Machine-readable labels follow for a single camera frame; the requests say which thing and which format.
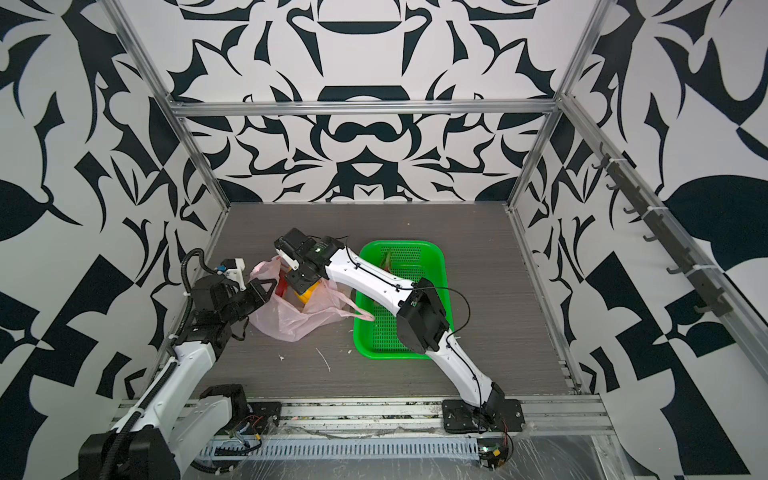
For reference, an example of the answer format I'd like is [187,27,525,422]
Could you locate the yellow banana bunch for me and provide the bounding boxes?
[294,282,321,305]

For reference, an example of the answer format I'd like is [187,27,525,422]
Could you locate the pink plastic bag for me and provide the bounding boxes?
[248,280,375,342]

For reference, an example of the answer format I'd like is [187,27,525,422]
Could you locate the green plastic basket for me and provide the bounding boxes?
[352,240,454,360]

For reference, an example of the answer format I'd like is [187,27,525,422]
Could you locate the pink dragon fruit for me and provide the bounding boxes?
[380,251,399,273]

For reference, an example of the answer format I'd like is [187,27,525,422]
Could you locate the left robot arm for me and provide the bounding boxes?
[77,273,278,479]

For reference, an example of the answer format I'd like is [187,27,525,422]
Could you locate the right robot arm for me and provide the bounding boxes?
[274,228,505,422]

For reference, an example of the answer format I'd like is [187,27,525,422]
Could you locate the small circuit board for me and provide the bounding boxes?
[477,435,514,470]

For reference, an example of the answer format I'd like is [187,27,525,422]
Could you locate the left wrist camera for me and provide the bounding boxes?
[217,258,245,291]

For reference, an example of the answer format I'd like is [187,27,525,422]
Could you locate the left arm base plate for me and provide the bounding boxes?
[227,401,282,436]

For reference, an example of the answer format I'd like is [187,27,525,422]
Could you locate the white slotted cable duct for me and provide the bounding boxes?
[199,437,479,461]

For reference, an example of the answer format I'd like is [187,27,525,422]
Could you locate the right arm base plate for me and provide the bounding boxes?
[441,399,526,434]

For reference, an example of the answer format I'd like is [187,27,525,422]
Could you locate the aluminium front rail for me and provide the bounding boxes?
[213,395,615,438]

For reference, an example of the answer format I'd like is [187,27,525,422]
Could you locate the black wall hook rail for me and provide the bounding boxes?
[594,144,733,317]

